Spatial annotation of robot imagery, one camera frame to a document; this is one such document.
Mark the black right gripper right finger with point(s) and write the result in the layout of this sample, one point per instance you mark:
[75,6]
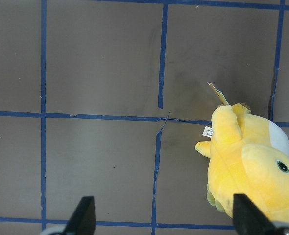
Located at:
[248,219]

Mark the yellow plush chick toy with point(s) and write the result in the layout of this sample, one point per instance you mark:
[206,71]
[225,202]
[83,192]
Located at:
[249,155]

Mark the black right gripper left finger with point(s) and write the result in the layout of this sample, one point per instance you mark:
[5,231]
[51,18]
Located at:
[83,219]

